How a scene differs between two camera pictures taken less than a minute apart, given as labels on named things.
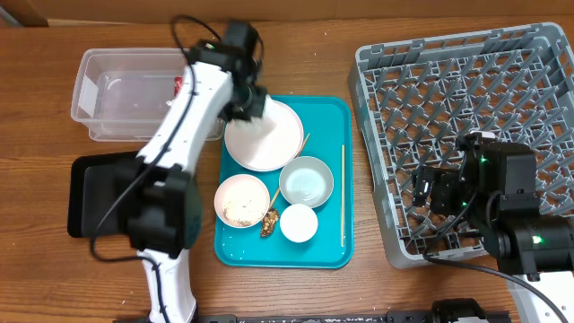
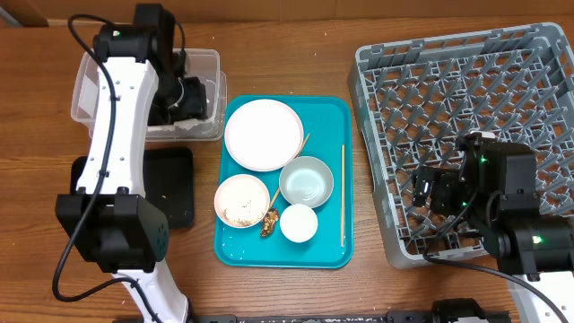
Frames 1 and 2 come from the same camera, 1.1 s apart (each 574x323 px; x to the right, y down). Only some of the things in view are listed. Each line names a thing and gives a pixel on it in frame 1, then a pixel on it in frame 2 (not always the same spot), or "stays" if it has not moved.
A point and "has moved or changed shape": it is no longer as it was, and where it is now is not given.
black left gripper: x=256 y=105 to x=195 y=108
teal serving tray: x=286 y=197 stays
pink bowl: x=242 y=201 stays
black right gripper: x=442 y=180 stays
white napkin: x=247 y=138 has moved or changed shape
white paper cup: x=299 y=222 stays
